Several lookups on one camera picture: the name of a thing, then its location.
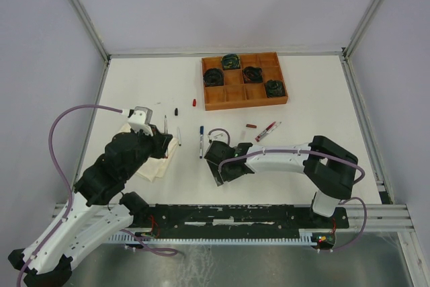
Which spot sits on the white marker blue end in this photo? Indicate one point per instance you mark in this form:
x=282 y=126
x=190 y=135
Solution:
x=201 y=146

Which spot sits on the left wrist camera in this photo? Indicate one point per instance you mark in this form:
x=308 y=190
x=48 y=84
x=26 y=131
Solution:
x=139 y=119

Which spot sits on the white slotted cable duct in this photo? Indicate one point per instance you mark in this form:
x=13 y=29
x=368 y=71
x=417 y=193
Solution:
x=303 y=237

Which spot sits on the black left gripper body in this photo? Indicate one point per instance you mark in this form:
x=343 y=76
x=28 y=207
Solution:
x=156 y=147

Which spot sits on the aluminium frame back rail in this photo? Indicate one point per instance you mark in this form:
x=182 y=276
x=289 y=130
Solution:
x=213 y=54

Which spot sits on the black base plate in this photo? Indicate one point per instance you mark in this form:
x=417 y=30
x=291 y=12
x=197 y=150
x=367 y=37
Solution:
x=217 y=221

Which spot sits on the white marker red end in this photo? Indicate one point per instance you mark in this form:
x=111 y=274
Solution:
x=277 y=124

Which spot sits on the cream folded cloth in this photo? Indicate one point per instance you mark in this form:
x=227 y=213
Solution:
x=156 y=168

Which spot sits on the white pen brown end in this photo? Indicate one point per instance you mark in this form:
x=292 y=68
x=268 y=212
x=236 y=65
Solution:
x=179 y=136

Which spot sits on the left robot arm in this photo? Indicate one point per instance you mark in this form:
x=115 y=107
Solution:
x=51 y=259

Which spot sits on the aluminium frame right post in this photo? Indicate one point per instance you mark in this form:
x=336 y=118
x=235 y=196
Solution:
x=362 y=27

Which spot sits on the aluminium frame post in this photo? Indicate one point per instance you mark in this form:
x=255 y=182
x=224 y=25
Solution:
x=362 y=27
x=89 y=28

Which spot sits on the aluminium frame left post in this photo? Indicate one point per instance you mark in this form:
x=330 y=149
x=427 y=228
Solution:
x=89 y=28

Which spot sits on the white marker black end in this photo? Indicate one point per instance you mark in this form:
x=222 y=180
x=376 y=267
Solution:
x=165 y=125

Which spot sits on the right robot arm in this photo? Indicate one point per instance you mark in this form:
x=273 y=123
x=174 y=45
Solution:
x=331 y=168

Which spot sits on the wooden compartment tray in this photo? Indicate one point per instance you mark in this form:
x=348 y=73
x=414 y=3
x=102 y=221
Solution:
x=243 y=81

